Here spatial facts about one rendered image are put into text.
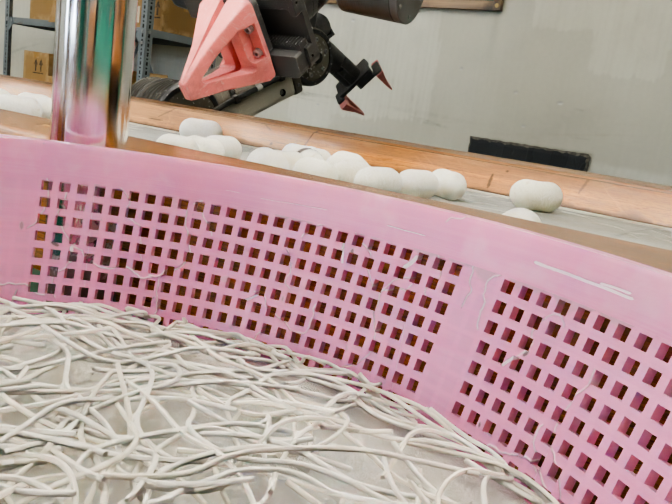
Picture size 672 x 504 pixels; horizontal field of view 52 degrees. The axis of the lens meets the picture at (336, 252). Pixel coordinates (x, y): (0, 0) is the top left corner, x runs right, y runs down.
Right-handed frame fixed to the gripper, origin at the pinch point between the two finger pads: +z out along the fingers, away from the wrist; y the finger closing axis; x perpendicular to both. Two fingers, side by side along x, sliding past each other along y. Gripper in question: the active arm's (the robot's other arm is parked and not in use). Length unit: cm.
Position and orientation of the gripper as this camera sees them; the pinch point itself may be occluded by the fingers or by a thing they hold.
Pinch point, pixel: (191, 86)
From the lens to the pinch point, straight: 53.4
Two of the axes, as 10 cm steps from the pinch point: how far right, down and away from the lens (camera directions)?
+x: 2.5, 6.7, 7.0
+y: 8.3, 2.3, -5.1
